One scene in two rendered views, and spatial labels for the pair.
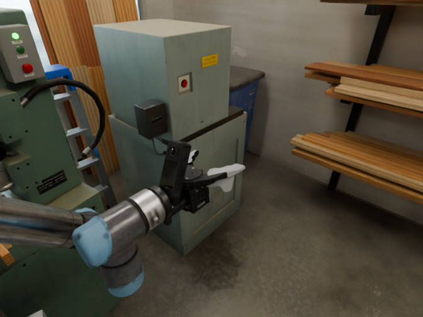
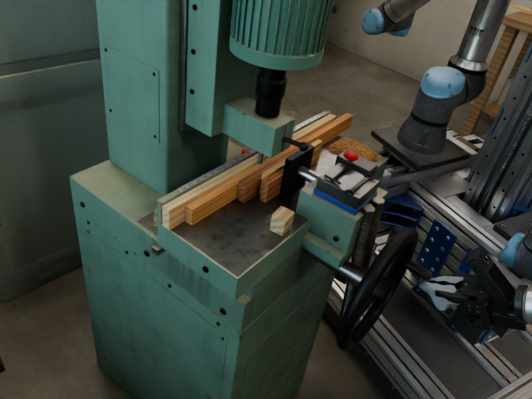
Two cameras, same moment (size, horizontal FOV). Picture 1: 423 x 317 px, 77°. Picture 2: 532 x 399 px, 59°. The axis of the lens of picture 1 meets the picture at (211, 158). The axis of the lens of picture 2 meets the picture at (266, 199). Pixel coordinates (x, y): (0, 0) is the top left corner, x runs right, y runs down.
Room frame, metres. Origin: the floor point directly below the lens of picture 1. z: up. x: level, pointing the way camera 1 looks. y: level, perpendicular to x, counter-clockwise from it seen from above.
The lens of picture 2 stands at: (0.71, 1.79, 1.51)
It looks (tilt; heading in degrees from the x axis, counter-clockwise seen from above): 37 degrees down; 268
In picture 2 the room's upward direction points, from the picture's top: 9 degrees clockwise
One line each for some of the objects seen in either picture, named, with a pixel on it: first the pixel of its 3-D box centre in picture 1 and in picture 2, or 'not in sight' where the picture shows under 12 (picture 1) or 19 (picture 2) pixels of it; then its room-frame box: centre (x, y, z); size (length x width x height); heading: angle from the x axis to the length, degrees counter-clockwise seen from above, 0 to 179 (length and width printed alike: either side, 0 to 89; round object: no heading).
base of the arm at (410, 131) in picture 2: not in sight; (425, 128); (0.22, 0.45, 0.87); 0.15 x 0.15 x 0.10
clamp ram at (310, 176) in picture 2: not in sight; (308, 175); (0.61, 0.94, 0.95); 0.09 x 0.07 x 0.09; 55
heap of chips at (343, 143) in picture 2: not in sight; (355, 148); (0.48, 0.73, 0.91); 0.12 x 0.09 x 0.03; 145
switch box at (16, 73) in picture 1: (17, 53); not in sight; (0.90, 0.62, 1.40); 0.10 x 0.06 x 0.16; 145
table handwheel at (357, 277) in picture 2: not in sight; (347, 270); (0.50, 1.07, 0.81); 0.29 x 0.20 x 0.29; 55
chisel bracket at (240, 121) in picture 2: not in sight; (257, 128); (0.73, 0.91, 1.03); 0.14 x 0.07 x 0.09; 145
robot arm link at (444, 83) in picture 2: not in sight; (439, 93); (0.21, 0.45, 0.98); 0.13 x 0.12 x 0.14; 47
